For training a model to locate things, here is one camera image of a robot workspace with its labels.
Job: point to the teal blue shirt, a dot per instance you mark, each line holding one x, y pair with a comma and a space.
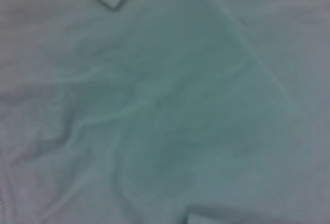
165, 105

